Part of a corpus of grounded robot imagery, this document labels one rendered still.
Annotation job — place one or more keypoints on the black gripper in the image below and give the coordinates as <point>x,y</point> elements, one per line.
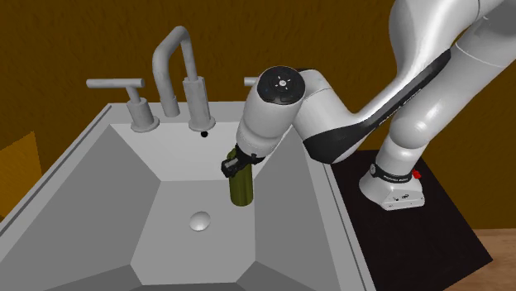
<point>232,166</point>

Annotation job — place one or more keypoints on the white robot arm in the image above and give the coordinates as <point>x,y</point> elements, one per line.
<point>419,56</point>

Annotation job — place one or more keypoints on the olive green bottle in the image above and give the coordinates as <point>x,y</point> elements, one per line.
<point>241,189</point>

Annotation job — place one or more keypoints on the grey faucet spout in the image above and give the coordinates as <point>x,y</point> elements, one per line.
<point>193,96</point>

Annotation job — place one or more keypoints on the grey sink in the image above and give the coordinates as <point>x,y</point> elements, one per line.
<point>100,193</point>

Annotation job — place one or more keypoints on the black robot stand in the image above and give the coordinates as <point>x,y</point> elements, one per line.
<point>407,246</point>

